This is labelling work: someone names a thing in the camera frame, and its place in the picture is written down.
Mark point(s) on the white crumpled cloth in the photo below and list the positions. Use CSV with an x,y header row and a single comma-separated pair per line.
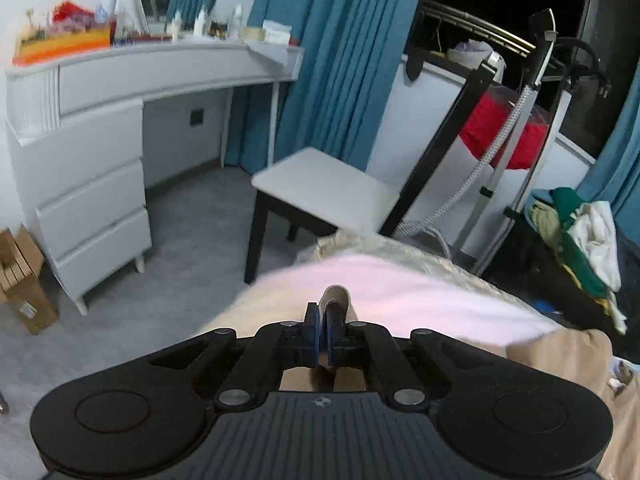
x,y
470,52

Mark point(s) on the white paper box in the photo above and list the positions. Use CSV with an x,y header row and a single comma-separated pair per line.
x,y
276,31

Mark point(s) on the green garment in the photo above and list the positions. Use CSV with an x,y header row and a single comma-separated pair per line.
x,y
580,265

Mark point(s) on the garment steamer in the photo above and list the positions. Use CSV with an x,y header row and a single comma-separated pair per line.
x,y
500,145

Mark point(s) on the orange tray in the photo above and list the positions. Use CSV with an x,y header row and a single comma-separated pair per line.
x,y
60,47

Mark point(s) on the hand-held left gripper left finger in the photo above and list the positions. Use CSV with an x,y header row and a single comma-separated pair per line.
x,y
312,332

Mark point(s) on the small white bottle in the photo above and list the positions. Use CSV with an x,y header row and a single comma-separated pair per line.
x,y
176,25
236,22
201,22

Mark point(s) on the white garment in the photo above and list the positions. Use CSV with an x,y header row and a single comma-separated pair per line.
x,y
595,240

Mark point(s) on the teal curtain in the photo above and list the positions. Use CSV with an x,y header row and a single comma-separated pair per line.
x,y
620,160
340,60

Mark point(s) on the beige pants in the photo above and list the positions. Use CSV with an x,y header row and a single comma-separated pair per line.
x,y
560,365

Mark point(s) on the white paper sheet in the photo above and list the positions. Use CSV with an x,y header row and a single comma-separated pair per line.
x,y
275,52

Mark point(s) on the cardboard box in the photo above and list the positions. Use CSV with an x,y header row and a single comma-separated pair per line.
x,y
35,310

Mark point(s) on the red cloth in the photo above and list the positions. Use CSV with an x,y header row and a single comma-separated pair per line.
x,y
495,130

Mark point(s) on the black sofa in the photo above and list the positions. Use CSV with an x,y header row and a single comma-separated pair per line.
x,y
530,270

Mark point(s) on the black wall socket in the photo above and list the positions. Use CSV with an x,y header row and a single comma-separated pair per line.
x,y
197,117

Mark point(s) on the white seat black chair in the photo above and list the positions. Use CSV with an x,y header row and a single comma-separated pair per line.
x,y
320,185

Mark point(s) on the pastel tie-dye blanket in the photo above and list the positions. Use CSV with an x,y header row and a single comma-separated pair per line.
x,y
425,290

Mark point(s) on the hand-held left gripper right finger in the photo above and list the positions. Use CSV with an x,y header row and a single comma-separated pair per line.
x,y
330,334

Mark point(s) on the metal clothes rack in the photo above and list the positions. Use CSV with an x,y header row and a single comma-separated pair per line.
x,y
480,27

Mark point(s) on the red toy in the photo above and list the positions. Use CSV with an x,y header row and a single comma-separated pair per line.
x,y
72,12

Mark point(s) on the olive yellow garment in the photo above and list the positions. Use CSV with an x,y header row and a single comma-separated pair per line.
x,y
545,220

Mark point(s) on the white dressing table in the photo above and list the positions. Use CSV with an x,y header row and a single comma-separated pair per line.
x,y
100,80

